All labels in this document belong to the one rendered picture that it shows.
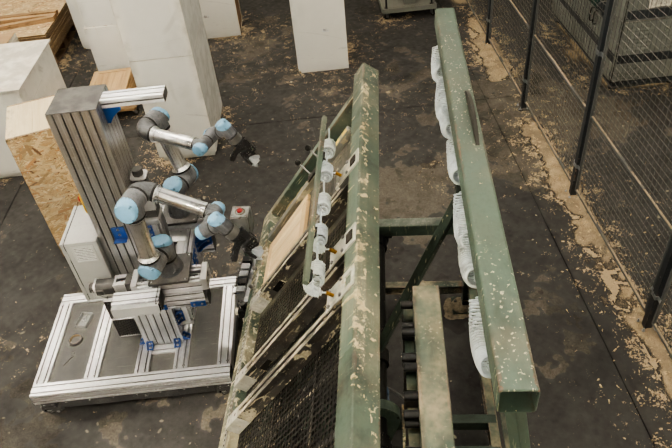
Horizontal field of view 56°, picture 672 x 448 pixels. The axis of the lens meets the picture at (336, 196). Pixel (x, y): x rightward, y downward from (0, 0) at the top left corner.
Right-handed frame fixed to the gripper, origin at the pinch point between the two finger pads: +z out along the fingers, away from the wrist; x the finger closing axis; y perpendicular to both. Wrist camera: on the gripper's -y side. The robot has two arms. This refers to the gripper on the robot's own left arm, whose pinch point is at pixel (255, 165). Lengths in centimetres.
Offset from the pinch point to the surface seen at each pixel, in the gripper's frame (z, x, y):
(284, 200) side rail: 36.1, 6.8, -5.2
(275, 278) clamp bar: 21, -74, 1
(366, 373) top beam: -24, -186, 71
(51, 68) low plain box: -50, 282, -232
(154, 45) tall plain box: -33, 205, -94
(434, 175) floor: 182, 143, 53
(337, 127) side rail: 7, 3, 53
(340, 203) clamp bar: -5, -77, 57
